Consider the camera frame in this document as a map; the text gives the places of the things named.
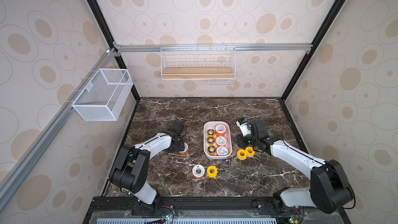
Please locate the white plastic storage box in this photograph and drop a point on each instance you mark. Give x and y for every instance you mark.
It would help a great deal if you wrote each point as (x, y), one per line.
(212, 125)

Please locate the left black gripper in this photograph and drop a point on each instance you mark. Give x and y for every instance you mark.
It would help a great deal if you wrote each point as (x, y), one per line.
(181, 146)

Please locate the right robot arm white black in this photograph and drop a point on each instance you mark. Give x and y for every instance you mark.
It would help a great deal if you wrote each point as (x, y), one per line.
(329, 188)

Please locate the yellow black label tape roll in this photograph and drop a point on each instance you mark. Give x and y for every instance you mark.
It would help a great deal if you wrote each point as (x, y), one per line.
(211, 141)
(210, 132)
(212, 150)

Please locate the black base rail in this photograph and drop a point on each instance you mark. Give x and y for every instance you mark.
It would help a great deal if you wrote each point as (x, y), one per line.
(205, 210)

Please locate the white mesh wire basket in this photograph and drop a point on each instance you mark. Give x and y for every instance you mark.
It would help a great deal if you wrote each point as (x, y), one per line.
(104, 96)

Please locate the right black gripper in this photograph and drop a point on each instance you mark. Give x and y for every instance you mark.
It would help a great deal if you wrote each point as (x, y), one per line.
(246, 141)

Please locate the aluminium rail wall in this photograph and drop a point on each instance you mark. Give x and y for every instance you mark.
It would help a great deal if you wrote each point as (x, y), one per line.
(29, 160)
(218, 47)

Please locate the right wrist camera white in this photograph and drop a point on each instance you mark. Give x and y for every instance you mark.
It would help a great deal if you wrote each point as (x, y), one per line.
(244, 126)

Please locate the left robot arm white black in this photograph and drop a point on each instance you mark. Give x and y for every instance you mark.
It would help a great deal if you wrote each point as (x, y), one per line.
(131, 164)

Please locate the aluminium rail back wall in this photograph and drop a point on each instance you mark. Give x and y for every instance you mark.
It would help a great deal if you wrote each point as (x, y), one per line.
(218, 47)

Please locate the white wire shelf wooden board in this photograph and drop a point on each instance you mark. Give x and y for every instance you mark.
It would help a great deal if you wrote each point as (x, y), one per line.
(216, 67)

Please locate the orange white tape roll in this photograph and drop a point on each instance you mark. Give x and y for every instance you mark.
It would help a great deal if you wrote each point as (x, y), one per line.
(221, 141)
(220, 130)
(185, 151)
(222, 151)
(198, 171)

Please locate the aluminium rail left wall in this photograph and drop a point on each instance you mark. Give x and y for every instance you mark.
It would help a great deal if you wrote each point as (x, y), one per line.
(29, 160)

